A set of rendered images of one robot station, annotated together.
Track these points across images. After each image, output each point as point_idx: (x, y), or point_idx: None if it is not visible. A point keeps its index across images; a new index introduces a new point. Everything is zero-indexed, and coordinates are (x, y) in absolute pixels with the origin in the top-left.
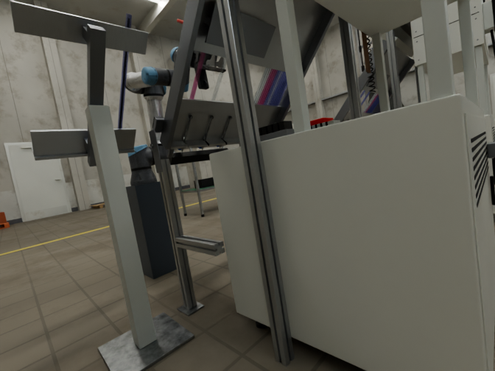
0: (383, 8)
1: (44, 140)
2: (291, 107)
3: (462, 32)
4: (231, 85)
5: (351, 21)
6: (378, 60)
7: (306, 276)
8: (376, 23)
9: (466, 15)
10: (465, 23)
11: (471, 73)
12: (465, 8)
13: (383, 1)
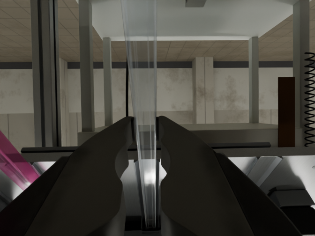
0: (228, 126)
1: None
2: (78, 21)
3: (251, 97)
4: (32, 33)
5: (234, 129)
6: (296, 92)
7: None
8: (262, 127)
9: (250, 107)
10: (250, 102)
11: (250, 66)
12: (250, 112)
13: (213, 126)
